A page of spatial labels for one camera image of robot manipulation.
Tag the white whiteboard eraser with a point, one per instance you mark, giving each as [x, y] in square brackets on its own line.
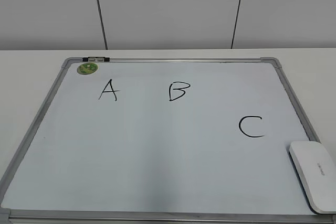
[316, 171]

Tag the black silver marker clip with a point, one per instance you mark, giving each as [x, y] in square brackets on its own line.
[95, 59]

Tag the round green magnet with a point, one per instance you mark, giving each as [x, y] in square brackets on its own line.
[87, 68]

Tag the white whiteboard with aluminium frame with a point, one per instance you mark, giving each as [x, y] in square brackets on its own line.
[163, 141]

